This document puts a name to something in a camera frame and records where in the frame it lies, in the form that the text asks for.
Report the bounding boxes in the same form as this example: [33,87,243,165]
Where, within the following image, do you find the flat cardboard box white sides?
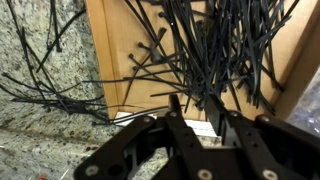
[84,0,320,138]

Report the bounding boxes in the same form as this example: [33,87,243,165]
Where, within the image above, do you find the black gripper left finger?
[73,94,214,180]

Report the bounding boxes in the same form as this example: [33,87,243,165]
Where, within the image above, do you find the black zip tie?
[35,9,87,74]
[82,75,188,88]
[0,72,83,95]
[5,0,53,113]
[137,41,168,57]
[128,53,183,84]
[131,56,186,72]
[91,105,169,127]
[11,94,109,123]
[158,11,188,78]
[49,0,63,53]
[121,27,168,106]

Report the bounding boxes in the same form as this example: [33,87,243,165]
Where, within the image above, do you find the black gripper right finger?
[204,94,320,180]

